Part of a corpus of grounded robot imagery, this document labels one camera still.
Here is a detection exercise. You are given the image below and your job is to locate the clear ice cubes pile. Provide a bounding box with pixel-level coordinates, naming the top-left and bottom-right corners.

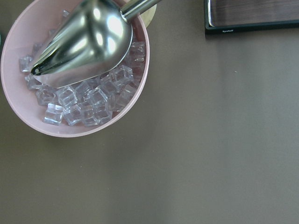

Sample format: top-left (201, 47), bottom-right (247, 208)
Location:
top-left (18, 9), bottom-right (147, 127)

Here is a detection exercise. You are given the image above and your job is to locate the steel ice scoop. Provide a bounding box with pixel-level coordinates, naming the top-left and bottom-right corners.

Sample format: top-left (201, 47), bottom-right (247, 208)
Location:
top-left (29, 0), bottom-right (158, 88)

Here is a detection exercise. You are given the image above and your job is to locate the round wooden coaster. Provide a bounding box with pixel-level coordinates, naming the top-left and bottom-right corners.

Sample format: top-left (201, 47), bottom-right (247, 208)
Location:
top-left (140, 4), bottom-right (157, 27)

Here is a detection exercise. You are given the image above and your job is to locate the pink bowl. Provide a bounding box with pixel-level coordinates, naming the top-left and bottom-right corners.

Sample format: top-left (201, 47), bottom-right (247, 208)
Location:
top-left (0, 0), bottom-right (150, 138)

